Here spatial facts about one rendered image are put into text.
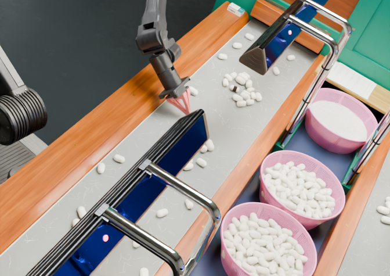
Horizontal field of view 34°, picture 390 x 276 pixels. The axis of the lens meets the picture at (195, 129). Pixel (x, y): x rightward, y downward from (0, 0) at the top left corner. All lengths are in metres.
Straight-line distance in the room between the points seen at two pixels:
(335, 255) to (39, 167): 0.80
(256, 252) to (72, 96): 1.60
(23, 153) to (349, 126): 1.09
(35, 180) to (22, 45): 1.75
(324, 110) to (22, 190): 1.15
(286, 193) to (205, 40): 0.68
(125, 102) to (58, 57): 1.40
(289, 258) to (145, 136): 0.53
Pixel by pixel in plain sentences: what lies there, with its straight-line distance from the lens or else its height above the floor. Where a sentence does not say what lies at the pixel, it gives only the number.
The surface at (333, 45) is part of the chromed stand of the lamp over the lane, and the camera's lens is 1.88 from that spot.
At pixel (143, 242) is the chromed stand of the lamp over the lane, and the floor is 1.11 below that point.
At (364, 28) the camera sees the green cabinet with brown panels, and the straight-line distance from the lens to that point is 2.45.
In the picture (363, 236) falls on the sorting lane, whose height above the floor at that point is 0.74.
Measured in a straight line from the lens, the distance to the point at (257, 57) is 1.71.
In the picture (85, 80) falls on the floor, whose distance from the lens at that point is 3.17.
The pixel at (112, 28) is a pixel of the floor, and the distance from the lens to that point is 3.59.
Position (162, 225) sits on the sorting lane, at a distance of 1.65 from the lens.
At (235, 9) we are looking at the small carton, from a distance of 2.51.
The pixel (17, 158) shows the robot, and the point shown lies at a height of 0.48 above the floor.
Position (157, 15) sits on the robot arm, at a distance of 1.89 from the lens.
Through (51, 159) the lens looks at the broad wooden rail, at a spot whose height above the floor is 0.76.
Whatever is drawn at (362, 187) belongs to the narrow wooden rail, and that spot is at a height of 0.77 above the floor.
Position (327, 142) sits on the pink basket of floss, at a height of 0.71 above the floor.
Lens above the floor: 1.96
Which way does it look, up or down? 39 degrees down
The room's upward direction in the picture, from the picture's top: 24 degrees clockwise
